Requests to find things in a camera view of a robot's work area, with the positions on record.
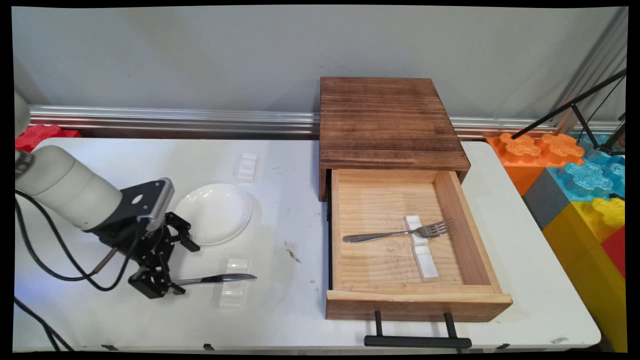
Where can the grey foam block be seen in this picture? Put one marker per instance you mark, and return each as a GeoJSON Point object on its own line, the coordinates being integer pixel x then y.
{"type": "Point", "coordinates": [545, 197]}

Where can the silver serrated table knife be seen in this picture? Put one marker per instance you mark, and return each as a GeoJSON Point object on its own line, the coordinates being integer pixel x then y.
{"type": "Point", "coordinates": [225, 278]}

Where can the red foam block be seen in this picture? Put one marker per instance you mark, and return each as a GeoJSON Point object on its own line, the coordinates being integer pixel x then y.
{"type": "Point", "coordinates": [615, 250]}
{"type": "Point", "coordinates": [40, 136]}

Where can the dark wooden drawer cabinet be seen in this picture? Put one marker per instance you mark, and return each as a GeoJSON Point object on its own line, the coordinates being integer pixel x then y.
{"type": "Point", "coordinates": [385, 120]}

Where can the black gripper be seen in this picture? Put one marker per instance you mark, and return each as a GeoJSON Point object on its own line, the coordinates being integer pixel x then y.
{"type": "Point", "coordinates": [145, 245]}

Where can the orange foam block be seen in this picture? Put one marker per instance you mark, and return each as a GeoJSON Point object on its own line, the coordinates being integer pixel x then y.
{"type": "Point", "coordinates": [525, 150]}

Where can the blue foam block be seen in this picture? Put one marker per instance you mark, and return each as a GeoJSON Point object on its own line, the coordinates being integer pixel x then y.
{"type": "Point", "coordinates": [590, 177]}

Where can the white ceramic cutlery rest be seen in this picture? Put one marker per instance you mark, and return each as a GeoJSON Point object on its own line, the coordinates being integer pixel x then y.
{"type": "Point", "coordinates": [237, 266]}
{"type": "Point", "coordinates": [413, 222]}
{"type": "Point", "coordinates": [425, 265]}
{"type": "Point", "coordinates": [230, 297]}
{"type": "Point", "coordinates": [247, 167]}

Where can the white round plate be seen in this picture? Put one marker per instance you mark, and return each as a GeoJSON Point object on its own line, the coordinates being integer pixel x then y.
{"type": "Point", "coordinates": [215, 212]}

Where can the light wooden drawer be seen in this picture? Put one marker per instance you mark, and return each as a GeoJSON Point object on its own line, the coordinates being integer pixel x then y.
{"type": "Point", "coordinates": [380, 265]}

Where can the black tripod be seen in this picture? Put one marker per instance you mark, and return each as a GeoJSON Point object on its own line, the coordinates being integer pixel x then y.
{"type": "Point", "coordinates": [565, 107]}

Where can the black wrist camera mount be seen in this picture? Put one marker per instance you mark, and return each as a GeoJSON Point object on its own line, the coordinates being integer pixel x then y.
{"type": "Point", "coordinates": [132, 200]}

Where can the aluminium rail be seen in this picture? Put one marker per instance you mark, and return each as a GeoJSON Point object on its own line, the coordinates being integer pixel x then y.
{"type": "Point", "coordinates": [150, 120]}

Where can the silver metal fork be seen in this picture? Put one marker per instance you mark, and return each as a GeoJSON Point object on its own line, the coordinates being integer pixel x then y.
{"type": "Point", "coordinates": [380, 235]}

